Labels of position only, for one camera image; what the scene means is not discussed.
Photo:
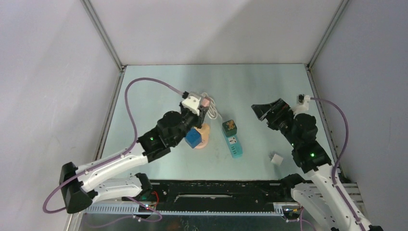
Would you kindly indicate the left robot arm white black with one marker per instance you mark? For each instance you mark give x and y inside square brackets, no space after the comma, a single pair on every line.
[82,186]

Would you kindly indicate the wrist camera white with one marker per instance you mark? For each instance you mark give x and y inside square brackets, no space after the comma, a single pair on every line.
[192,101]
[302,104]

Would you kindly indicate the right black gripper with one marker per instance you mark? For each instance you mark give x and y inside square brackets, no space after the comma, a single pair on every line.
[278,107]

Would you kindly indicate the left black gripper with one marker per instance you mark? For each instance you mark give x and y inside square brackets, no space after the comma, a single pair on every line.
[199,119]

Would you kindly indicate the small pink plug adapter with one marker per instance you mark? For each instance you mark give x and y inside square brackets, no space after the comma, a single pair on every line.
[205,102]

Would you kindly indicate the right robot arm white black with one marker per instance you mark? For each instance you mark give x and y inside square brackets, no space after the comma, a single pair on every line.
[335,209]

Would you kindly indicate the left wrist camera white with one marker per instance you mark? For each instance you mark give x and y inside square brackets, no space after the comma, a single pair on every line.
[192,101]

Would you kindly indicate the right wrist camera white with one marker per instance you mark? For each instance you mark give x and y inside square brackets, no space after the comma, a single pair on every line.
[302,104]

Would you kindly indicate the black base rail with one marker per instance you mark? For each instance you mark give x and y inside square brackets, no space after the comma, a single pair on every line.
[218,195]

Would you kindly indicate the blue cube plug adapter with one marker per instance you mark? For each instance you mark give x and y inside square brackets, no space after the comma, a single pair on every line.
[193,138]

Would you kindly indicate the green cube plug adapter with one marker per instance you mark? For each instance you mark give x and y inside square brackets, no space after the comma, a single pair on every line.
[229,128]

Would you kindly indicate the pink round power socket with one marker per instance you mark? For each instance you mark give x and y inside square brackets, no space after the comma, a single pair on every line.
[203,143]

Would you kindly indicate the yellow cube plug adapter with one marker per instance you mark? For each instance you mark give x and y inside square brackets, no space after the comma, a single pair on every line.
[204,130]

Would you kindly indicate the small white plug adapter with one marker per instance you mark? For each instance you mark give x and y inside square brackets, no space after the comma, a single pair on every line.
[276,159]

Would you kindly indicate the teal power strip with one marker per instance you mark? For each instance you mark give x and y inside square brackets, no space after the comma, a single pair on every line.
[234,146]

